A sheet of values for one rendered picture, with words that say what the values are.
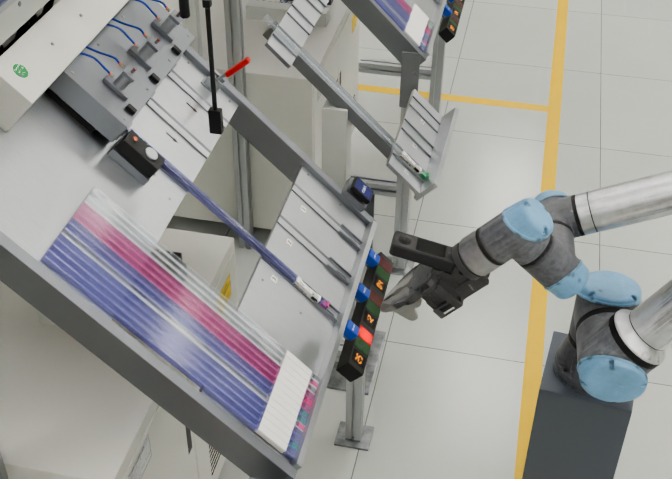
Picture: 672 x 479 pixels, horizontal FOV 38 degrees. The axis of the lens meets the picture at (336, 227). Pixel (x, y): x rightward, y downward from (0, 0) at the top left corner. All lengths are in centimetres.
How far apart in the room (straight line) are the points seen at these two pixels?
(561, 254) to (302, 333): 47
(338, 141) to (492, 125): 161
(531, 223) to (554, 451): 66
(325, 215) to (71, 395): 60
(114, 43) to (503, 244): 75
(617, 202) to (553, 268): 18
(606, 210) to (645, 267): 151
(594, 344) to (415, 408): 96
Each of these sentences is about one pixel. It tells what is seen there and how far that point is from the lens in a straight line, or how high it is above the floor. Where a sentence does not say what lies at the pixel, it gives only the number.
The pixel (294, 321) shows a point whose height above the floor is 78.
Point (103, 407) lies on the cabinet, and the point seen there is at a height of 62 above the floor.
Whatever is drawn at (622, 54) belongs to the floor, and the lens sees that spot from 452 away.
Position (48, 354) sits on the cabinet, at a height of 62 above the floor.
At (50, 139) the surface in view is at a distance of 163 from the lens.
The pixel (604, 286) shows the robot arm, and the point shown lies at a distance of 190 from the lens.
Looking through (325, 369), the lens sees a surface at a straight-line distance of 173.
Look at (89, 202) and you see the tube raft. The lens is 158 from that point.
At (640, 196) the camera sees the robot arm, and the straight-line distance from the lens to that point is 176.
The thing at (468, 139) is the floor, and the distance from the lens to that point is 376.
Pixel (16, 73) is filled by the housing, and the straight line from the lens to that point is 155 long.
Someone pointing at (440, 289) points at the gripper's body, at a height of 86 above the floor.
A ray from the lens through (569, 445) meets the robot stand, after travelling 210.
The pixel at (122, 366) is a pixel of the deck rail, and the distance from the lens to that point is 152.
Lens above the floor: 197
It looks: 37 degrees down
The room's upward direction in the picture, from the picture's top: 1 degrees clockwise
